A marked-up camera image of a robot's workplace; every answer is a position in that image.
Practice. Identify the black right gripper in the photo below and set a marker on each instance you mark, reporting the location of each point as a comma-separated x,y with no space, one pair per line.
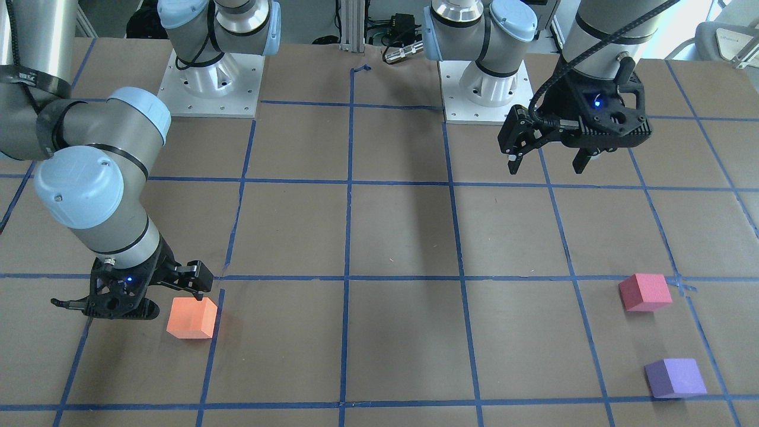
162,261

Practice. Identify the orange foam block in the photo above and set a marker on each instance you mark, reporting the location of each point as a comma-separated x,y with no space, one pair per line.
192,319

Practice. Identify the pink foam block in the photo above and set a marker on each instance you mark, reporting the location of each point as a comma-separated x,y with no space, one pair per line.
644,293

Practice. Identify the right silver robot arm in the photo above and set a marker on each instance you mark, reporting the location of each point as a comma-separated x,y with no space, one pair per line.
94,159

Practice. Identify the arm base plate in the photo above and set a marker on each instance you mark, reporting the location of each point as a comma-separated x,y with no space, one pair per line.
476,98
228,89

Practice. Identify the purple foam block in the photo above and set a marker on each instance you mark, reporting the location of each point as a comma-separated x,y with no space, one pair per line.
675,378

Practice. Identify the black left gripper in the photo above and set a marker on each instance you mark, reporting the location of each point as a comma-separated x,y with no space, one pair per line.
562,101

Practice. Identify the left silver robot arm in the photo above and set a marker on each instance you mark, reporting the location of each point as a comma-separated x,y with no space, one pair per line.
495,35

